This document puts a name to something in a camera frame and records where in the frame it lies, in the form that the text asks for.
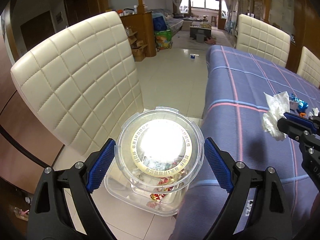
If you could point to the blue plaid tablecloth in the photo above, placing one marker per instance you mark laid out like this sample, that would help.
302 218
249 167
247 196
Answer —
233 113

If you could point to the clear plastic trash bin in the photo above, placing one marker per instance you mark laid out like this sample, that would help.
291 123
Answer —
118 186

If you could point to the white tissue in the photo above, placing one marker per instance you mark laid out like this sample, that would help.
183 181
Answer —
278 105

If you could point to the white crumpled paper ball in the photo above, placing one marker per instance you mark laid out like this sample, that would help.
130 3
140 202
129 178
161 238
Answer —
313 112

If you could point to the cream quilted chair far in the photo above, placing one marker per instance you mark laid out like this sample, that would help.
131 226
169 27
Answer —
262 39

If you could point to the wooden divider cabinet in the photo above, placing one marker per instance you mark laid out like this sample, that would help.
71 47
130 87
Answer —
143 25

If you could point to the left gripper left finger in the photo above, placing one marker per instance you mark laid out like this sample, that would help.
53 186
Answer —
49 217

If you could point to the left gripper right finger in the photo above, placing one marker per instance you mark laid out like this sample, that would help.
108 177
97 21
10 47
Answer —
256 206

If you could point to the colourful woven bag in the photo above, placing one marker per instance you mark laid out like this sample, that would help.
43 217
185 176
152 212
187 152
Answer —
163 39

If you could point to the cardboard boxes pile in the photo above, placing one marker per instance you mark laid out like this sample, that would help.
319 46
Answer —
138 47

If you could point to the dark coffee table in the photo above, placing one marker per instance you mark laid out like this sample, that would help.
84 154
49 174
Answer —
200 27

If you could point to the grey sofa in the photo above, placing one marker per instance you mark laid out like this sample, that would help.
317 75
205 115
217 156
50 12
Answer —
174 24

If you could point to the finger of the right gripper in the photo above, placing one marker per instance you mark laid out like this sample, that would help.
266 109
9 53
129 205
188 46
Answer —
315 116
295 126

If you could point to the blue foil snack wrapper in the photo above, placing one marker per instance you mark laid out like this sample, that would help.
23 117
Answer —
297 104

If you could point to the cream quilted chair right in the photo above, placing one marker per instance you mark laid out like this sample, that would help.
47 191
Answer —
309 67

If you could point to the round clear plastic lid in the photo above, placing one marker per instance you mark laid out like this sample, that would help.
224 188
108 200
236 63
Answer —
160 150

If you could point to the cream quilted chair left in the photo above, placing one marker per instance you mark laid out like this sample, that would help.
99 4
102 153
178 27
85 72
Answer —
81 84

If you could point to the cream quilted chair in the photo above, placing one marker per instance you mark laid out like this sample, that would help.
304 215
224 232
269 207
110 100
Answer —
309 67
262 39
81 84

